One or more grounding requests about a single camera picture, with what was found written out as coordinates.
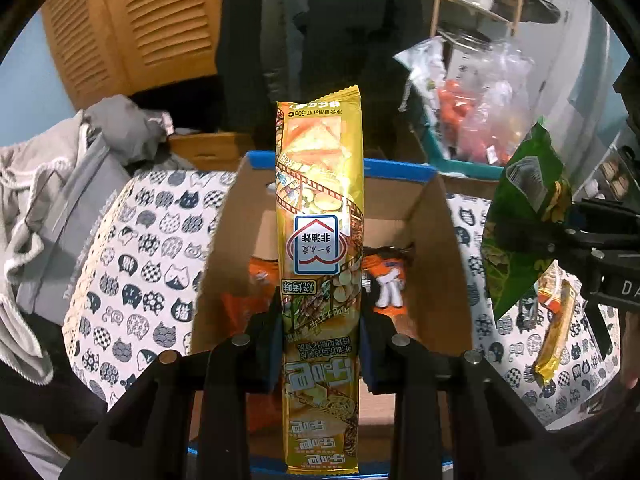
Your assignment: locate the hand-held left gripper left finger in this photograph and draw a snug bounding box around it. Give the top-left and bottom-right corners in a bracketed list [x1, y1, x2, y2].
[59, 301, 286, 480]

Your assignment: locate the black coat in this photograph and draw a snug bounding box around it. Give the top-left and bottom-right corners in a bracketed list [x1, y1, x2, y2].
[215, 0, 427, 162]

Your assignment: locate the cat print tablecloth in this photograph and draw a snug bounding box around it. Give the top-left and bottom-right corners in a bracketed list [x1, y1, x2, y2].
[62, 169, 626, 433]

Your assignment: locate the yellow orange long snack packet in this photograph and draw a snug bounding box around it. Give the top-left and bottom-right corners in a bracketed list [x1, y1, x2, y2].
[532, 260, 577, 392]

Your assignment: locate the small brown cardboard box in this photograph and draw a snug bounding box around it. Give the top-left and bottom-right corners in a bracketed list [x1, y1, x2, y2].
[169, 131, 257, 174]

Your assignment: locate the clear plastic bag of oranges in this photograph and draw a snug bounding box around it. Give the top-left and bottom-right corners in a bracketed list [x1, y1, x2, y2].
[435, 42, 536, 167]

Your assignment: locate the large orange snack packet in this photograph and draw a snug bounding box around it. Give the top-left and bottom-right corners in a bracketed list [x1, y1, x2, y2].
[247, 247, 414, 318]

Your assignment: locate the light grey hoodie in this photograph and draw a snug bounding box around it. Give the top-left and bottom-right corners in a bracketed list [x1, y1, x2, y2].
[0, 110, 98, 388]

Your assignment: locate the green snack packet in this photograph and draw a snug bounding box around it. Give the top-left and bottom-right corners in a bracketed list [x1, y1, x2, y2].
[480, 117, 574, 322]

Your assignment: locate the dark grey cloth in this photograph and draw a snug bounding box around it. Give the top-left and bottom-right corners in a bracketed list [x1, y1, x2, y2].
[84, 94, 197, 172]

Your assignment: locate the red orange snack packet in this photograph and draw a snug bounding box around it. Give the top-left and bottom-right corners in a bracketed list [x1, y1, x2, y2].
[220, 290, 283, 436]

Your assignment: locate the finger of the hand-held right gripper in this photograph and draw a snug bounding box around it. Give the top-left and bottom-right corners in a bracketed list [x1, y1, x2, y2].
[566, 199, 640, 242]
[551, 237, 597, 282]

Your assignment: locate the white plastic bag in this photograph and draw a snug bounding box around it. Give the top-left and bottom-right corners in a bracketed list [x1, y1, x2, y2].
[394, 36, 447, 112]

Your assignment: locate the blue-rimmed cardboard box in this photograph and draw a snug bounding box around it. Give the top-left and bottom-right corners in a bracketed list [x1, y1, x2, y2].
[187, 150, 476, 480]

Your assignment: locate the grey shoe rack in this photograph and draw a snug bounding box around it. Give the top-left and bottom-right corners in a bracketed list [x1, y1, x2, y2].
[575, 125, 637, 206]

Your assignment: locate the grey jacket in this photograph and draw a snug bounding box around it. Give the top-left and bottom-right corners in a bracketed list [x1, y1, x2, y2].
[259, 0, 312, 88]

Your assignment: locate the teal box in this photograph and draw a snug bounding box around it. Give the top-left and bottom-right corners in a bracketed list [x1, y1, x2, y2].
[407, 80, 532, 182]

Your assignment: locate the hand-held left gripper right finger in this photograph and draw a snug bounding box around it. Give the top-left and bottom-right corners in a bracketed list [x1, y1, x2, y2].
[358, 301, 582, 480]

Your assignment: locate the wooden louvered cabinet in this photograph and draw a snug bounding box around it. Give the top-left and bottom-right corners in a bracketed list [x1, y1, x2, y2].
[40, 0, 227, 112]

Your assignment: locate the black pan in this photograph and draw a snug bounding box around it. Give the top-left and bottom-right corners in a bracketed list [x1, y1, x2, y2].
[524, 0, 564, 24]

